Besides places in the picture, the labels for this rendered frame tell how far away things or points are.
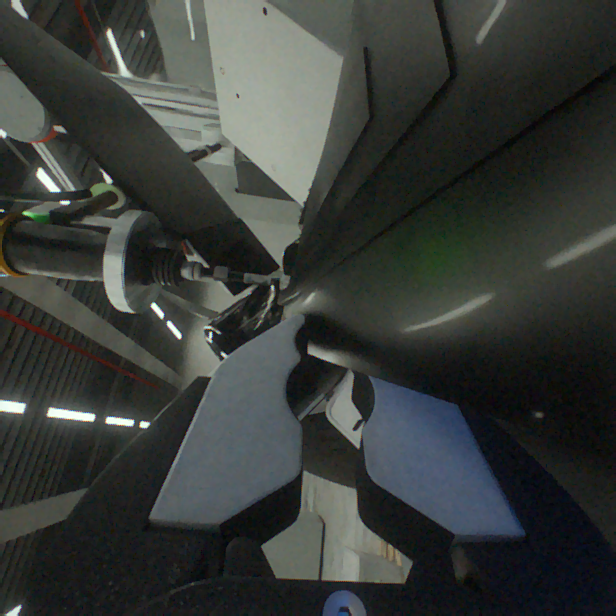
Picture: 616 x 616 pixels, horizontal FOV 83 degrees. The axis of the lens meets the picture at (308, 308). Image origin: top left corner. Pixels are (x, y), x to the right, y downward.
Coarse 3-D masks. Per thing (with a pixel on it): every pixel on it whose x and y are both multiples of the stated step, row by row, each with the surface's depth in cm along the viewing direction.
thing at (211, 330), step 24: (288, 264) 36; (264, 288) 30; (240, 312) 28; (264, 312) 28; (216, 336) 27; (240, 336) 27; (312, 360) 27; (312, 384) 28; (336, 384) 31; (312, 408) 30
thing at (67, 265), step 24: (24, 240) 22; (48, 240) 22; (72, 240) 22; (96, 240) 23; (24, 264) 23; (48, 264) 22; (72, 264) 22; (96, 264) 23; (144, 264) 23; (168, 264) 23
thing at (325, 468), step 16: (320, 416) 41; (304, 432) 44; (320, 432) 43; (336, 432) 43; (304, 448) 48; (320, 448) 46; (336, 448) 45; (352, 448) 45; (304, 464) 54; (320, 464) 51; (336, 464) 49; (352, 464) 48; (336, 480) 55; (352, 480) 52
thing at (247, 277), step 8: (200, 272) 24; (208, 272) 24; (216, 272) 24; (224, 272) 24; (232, 272) 24; (240, 272) 25; (216, 280) 24; (224, 280) 24; (232, 280) 25; (240, 280) 24; (248, 280) 24; (256, 280) 24; (264, 280) 24
